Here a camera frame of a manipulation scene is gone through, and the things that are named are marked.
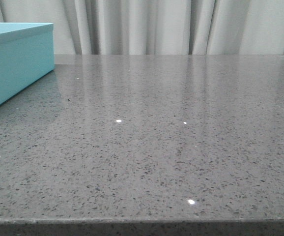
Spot light blue box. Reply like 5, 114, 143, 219
0, 23, 55, 105

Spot grey curtain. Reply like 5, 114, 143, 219
0, 0, 284, 55

